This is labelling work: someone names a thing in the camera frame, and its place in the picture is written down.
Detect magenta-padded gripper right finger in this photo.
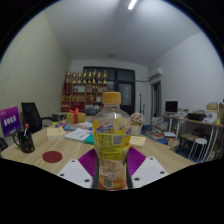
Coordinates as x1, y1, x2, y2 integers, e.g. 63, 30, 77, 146
125, 146, 170, 190

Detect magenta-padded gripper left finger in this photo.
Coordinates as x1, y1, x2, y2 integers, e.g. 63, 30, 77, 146
57, 147, 100, 190

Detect yellow-capped clear drink bottle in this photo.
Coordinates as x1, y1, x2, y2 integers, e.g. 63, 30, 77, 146
92, 91, 133, 191

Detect flat round red coaster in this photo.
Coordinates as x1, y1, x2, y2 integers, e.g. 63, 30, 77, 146
42, 150, 64, 164

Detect yellow notepad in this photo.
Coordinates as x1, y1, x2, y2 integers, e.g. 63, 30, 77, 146
46, 126, 67, 140
129, 135, 148, 149

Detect teal book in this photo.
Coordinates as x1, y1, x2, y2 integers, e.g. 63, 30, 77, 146
83, 133, 95, 146

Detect white open booklet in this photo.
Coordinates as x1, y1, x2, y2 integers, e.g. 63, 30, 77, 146
64, 128, 93, 142

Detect blue book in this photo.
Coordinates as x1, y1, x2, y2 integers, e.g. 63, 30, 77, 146
62, 123, 77, 132

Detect stack of books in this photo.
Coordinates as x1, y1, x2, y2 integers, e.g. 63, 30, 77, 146
151, 116, 169, 139

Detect pink flowers in white pot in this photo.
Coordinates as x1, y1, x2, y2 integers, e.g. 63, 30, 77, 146
130, 112, 146, 136

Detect yellow gift box red ribbon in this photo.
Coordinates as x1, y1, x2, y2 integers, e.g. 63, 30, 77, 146
65, 107, 87, 125

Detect black mug with coloured dots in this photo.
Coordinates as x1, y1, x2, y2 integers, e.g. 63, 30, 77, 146
12, 129, 36, 154

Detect white round stool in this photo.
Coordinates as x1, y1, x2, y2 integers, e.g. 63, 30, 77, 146
187, 137, 208, 163

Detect small white table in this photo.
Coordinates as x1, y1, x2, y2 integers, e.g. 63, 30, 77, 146
51, 112, 68, 122

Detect red-tipped stirrer stick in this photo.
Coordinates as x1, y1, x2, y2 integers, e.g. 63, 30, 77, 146
23, 123, 30, 138

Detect wooden side desk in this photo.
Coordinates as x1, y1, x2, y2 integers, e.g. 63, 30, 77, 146
163, 113, 224, 158

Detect computer monitor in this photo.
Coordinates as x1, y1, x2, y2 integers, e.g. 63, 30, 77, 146
165, 100, 179, 114

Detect black bag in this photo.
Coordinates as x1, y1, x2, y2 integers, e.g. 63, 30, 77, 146
187, 112, 207, 122

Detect black office chair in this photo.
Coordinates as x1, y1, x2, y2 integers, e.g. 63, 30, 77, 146
20, 101, 58, 134

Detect wooden shelf unit with trophies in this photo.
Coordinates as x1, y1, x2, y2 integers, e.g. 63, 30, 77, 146
60, 69, 109, 113

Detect black chair backrest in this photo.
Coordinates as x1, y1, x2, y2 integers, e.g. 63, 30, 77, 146
0, 137, 8, 152

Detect purple sign with white print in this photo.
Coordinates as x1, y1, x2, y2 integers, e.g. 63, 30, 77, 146
0, 106, 22, 137

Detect cardboard box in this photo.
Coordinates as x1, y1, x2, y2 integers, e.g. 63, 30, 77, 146
205, 101, 219, 112

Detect ceiling tube light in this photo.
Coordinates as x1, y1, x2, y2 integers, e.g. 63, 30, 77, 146
127, 0, 138, 11

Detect white wall air conditioner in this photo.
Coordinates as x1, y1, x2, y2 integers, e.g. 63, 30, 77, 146
148, 67, 165, 82

